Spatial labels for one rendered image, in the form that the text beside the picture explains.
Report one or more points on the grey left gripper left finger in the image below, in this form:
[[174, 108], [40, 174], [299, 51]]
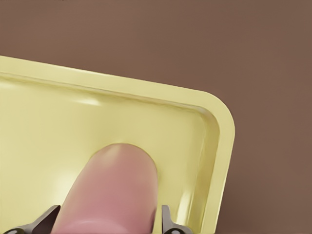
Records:
[[41, 220]]

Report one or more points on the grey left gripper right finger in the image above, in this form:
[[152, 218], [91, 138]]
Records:
[[169, 223]]

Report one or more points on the pink rounded cylinder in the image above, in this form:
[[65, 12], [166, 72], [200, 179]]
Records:
[[114, 190]]

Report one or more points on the pale yellow tray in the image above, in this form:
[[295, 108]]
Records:
[[48, 136]]

